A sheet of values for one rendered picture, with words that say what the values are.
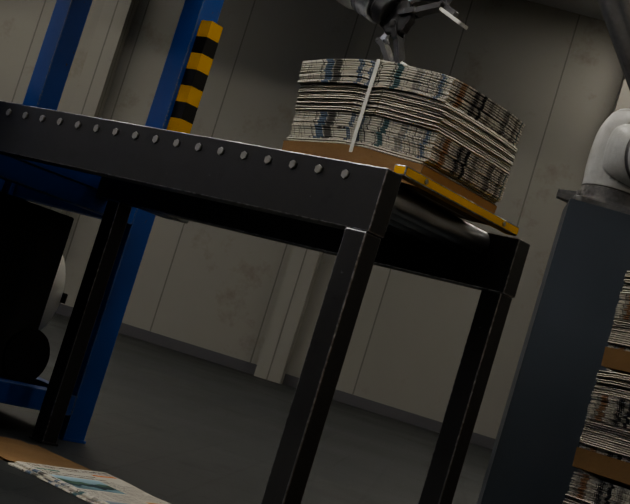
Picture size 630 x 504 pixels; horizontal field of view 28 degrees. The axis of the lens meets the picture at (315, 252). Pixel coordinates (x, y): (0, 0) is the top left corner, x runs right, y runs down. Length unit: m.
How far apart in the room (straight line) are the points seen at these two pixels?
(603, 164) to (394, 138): 0.92
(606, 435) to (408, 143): 0.80
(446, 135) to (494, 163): 0.18
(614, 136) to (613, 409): 0.78
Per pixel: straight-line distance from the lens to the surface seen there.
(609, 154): 3.23
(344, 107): 2.54
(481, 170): 2.53
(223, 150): 2.51
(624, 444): 2.75
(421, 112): 2.42
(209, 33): 3.70
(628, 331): 2.82
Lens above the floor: 0.45
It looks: 4 degrees up
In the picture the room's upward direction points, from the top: 17 degrees clockwise
